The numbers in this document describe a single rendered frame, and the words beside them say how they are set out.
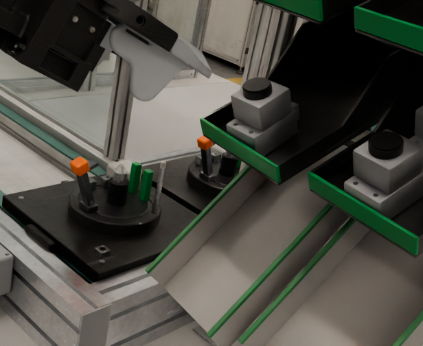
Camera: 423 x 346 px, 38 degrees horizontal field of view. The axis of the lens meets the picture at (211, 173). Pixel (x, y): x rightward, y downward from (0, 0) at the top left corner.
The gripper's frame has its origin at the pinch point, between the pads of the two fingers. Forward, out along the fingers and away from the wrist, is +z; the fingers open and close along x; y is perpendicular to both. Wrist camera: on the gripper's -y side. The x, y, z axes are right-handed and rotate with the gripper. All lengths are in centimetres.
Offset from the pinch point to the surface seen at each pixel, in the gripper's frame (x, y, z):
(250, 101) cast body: 0.3, 0.4, 11.1
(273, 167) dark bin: 5.7, 4.9, 13.1
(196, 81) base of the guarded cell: -122, -4, 108
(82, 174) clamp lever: -25.8, 19.5, 16.5
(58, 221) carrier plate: -28.2, 27.8, 18.7
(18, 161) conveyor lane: -60, 29, 27
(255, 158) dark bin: 2.8, 5.1, 13.3
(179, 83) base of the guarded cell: -120, -1, 100
